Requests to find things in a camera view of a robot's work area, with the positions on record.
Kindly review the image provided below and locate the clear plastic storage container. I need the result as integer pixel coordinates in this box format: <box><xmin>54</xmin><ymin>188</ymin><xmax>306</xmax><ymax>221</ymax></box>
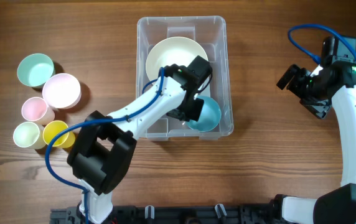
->
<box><xmin>136</xmin><ymin>16</ymin><xmax>234</xmax><ymax>141</ymax></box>

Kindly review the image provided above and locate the pink cup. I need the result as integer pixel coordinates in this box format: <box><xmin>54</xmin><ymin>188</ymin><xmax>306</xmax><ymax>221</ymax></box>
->
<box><xmin>21</xmin><ymin>97</ymin><xmax>55</xmax><ymax>125</ymax></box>

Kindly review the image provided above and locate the mint green small bowl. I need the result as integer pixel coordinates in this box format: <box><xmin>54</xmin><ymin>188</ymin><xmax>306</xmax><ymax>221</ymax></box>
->
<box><xmin>17</xmin><ymin>54</ymin><xmax>55</xmax><ymax>89</ymax></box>

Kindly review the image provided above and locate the yellow cup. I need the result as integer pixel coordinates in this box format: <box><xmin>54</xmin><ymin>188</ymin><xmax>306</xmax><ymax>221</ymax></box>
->
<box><xmin>43</xmin><ymin>120</ymin><xmax>75</xmax><ymax>149</ymax></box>

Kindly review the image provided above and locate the cream bowl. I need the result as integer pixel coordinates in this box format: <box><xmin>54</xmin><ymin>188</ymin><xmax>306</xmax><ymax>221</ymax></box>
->
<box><xmin>146</xmin><ymin>37</ymin><xmax>208</xmax><ymax>81</ymax></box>

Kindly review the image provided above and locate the light blue small bowl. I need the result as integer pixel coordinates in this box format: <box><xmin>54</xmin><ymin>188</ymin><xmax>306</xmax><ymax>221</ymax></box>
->
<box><xmin>186</xmin><ymin>95</ymin><xmax>222</xmax><ymax>132</ymax></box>

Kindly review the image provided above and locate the pale green cup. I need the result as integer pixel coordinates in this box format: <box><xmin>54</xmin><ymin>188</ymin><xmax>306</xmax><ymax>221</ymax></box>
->
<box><xmin>13</xmin><ymin>121</ymin><xmax>46</xmax><ymax>149</ymax></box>

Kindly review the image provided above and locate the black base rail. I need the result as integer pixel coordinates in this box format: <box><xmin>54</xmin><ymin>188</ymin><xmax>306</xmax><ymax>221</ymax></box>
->
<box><xmin>49</xmin><ymin>203</ymin><xmax>291</xmax><ymax>224</ymax></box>

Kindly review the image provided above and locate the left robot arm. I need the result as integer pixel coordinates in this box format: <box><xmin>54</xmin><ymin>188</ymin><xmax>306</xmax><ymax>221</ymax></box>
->
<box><xmin>67</xmin><ymin>56</ymin><xmax>212</xmax><ymax>223</ymax></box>

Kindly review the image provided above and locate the pink small bowl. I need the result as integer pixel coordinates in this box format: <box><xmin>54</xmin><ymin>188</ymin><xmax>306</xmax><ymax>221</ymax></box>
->
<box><xmin>42</xmin><ymin>73</ymin><xmax>82</xmax><ymax>109</ymax></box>

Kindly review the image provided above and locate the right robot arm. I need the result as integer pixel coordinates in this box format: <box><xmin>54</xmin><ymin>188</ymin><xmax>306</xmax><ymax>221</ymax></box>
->
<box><xmin>277</xmin><ymin>37</ymin><xmax>356</xmax><ymax>223</ymax></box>

